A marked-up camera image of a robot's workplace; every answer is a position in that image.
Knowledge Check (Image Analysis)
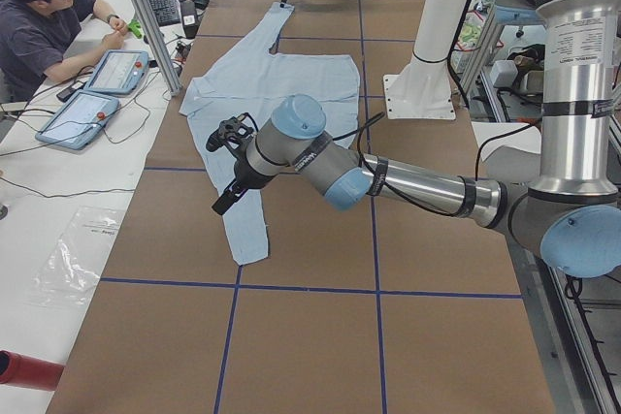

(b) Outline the blue teach pendant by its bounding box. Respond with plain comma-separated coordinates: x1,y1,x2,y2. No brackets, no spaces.
84,49,149,96
35,90,120,150

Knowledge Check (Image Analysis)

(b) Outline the black camera cable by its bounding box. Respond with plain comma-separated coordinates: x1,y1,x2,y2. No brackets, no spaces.
242,111,539,216

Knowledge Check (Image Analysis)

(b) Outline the white plastic chair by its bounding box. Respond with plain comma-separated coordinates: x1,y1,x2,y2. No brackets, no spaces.
472,122,541,183

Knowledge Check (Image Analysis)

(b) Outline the black smartphone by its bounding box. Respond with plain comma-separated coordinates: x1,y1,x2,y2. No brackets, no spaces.
56,81,84,103

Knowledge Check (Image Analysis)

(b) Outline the green tool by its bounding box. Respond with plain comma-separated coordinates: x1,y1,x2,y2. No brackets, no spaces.
127,18,144,40

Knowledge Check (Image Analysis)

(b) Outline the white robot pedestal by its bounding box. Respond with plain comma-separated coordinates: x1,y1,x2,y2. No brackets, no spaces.
384,0,469,120

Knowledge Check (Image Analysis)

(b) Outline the lower blue teach pendant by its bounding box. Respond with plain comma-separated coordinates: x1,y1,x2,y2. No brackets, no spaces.
35,90,120,150

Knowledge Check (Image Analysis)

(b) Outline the clear plastic bag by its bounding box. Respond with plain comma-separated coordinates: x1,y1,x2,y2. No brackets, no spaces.
27,207,126,308

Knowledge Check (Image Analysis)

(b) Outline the light blue collared shirt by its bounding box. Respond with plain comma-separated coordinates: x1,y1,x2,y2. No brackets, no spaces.
179,1,361,268

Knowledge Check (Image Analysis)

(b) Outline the red cylinder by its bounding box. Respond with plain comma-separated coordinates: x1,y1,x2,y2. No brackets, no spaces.
1,350,65,391

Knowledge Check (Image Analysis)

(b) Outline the person in dark shirt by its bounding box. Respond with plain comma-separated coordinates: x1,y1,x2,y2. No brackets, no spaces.
1,0,128,101

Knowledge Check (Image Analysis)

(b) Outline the aluminium frame post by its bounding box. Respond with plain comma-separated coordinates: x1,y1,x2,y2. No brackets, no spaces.
131,0,182,97

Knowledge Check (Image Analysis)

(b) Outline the upper blue teach pendant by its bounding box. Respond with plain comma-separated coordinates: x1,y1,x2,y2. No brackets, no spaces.
84,49,149,96

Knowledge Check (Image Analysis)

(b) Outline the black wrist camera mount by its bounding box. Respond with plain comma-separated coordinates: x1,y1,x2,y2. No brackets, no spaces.
205,112,259,157

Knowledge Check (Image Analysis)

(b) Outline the black keyboard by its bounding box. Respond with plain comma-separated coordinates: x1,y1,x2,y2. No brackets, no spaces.
148,0,180,26

